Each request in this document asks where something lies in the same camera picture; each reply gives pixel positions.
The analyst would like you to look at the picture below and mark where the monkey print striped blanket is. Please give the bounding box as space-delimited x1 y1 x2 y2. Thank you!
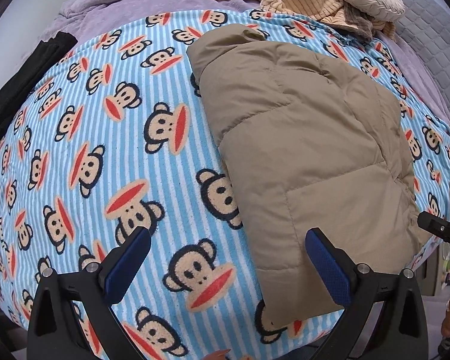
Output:
0 10 450 359

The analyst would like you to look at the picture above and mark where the folded black garment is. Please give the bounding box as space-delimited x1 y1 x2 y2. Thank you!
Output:
0 32 77 141

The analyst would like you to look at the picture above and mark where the tan puffer jacket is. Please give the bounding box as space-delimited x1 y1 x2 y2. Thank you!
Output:
187 24 428 327

